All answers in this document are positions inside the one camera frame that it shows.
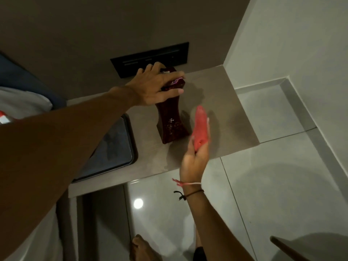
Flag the pink string bracelet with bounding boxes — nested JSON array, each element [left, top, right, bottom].
[[172, 178, 202, 187]]

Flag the white bed sheet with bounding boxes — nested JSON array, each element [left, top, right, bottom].
[[5, 205, 60, 261]]

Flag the black shorts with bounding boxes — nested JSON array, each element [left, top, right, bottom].
[[193, 246, 207, 261]]

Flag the black tray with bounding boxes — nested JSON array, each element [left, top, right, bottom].
[[72, 113, 138, 184]]

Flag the dark red vase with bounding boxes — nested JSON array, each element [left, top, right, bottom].
[[155, 66, 190, 144]]

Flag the person's right forearm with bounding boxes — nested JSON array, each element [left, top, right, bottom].
[[182, 183, 255, 261]]

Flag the brown wooden furniture piece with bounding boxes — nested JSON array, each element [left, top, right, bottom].
[[270, 236, 310, 261]]

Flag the black string bracelet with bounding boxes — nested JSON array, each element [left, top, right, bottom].
[[174, 189, 204, 201]]

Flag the person's left hand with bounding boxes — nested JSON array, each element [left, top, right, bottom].
[[126, 62, 186, 106]]

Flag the black switch panel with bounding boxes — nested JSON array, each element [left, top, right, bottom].
[[110, 42, 190, 79]]

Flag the person's left foot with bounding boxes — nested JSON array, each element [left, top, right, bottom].
[[130, 234, 157, 261]]

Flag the person's left forearm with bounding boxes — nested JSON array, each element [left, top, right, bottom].
[[0, 85, 139, 261]]

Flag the red cloth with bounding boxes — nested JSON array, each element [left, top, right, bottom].
[[190, 105, 210, 153]]

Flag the person's right hand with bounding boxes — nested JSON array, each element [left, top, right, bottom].
[[180, 118, 211, 183]]

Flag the pink spray bottle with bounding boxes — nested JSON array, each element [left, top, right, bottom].
[[0, 111, 13, 125]]

